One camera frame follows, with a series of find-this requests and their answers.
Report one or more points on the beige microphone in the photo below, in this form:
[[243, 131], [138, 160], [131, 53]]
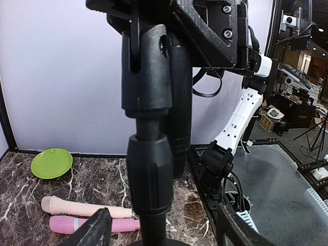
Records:
[[57, 206]]

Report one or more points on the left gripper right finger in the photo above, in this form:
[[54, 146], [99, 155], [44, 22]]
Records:
[[233, 230]]

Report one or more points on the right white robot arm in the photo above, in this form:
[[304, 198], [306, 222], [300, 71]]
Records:
[[256, 76]]

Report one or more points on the black stand with black microphone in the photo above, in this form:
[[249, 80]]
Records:
[[154, 61]]

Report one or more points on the green disc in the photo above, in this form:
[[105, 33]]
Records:
[[51, 163]]

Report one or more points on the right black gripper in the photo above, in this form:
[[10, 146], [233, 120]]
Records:
[[218, 31]]

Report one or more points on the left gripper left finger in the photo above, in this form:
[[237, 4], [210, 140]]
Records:
[[95, 236]]

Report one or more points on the large pink microphone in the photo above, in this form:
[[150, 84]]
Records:
[[68, 225]]

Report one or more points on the black microphone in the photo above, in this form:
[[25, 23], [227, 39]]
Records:
[[178, 123]]

